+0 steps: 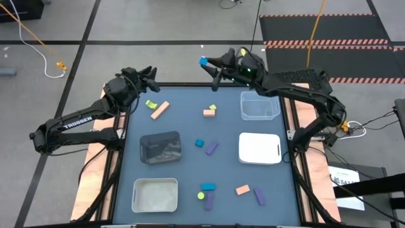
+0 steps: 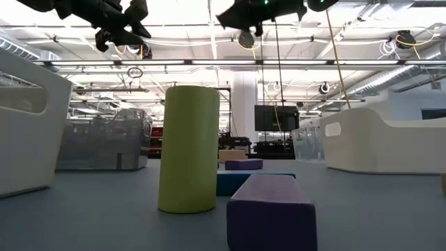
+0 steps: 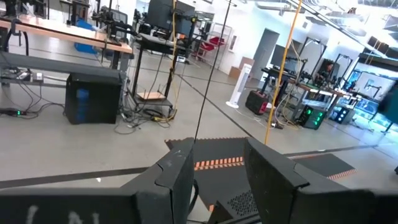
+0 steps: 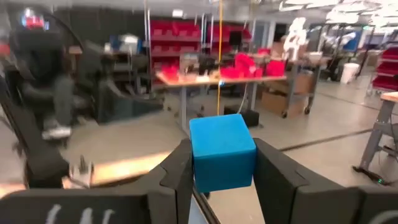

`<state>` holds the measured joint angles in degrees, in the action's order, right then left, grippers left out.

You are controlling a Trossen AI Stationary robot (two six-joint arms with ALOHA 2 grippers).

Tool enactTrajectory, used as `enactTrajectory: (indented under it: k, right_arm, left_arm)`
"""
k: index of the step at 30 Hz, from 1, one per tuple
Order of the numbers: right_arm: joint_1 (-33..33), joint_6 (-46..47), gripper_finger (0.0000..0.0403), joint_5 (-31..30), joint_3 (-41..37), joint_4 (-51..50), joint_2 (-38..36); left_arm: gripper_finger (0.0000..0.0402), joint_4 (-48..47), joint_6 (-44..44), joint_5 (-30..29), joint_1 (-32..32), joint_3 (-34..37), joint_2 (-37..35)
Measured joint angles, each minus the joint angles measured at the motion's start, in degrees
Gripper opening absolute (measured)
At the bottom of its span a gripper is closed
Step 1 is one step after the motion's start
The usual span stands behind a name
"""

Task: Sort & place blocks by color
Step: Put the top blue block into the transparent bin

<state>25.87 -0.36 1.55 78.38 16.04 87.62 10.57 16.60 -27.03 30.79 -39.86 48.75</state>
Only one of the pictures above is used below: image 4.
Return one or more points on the blue cube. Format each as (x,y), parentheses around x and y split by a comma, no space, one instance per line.
(222,149)

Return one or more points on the red shelf rack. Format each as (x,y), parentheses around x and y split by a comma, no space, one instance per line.
(174,37)

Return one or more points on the black table frame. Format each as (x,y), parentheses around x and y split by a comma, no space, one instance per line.
(31,140)

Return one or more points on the red storage bin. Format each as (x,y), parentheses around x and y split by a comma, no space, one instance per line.
(244,63)
(169,73)
(275,68)

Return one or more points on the red bin rack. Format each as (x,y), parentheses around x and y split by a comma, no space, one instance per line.
(385,71)

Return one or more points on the wooden table side board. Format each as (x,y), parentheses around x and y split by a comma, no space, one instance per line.
(130,168)

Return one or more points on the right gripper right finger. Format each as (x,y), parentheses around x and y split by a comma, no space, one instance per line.
(280,193)

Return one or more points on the white humanoid figure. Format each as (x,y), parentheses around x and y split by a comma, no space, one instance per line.
(293,37)

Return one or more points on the grey wheeled cart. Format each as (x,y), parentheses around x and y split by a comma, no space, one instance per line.
(311,81)

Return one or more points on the black case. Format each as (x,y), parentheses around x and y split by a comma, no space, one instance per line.
(250,118)

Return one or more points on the black floor equipment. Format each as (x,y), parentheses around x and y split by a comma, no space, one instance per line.
(124,102)

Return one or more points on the wooden workbench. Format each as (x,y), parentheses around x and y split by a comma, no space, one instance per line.
(217,80)

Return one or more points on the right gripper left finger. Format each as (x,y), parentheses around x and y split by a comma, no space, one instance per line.
(174,186)

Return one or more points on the white trash can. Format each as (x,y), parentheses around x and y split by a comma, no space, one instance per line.
(349,73)

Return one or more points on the cardboard box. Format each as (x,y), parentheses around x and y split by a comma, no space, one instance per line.
(276,102)

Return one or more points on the glowing red screen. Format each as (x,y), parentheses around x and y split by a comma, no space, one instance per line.
(34,20)

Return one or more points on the grey-legged wooden table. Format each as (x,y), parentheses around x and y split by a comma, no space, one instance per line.
(376,133)

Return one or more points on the person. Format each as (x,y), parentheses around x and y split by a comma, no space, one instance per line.
(46,77)

